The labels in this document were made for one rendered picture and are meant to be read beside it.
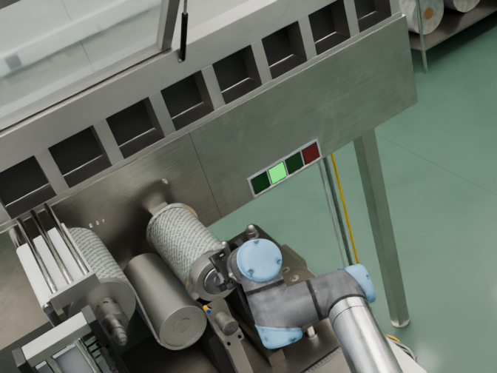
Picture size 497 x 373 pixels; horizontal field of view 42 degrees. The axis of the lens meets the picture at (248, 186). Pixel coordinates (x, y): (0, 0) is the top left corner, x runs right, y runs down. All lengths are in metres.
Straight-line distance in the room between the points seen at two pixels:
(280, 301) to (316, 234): 2.31
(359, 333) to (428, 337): 1.82
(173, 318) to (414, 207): 2.19
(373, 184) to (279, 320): 1.30
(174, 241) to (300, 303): 0.50
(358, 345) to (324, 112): 0.97
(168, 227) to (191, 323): 0.24
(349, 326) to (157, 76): 0.81
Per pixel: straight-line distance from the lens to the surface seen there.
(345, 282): 1.15
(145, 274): 1.61
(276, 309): 1.14
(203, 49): 1.64
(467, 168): 3.72
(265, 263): 1.12
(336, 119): 1.93
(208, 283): 1.47
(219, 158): 1.75
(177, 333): 1.53
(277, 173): 1.86
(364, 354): 1.05
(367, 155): 2.29
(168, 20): 1.47
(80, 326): 1.25
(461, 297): 3.02
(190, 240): 1.52
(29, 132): 1.55
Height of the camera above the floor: 2.23
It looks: 34 degrees down
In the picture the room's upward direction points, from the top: 19 degrees counter-clockwise
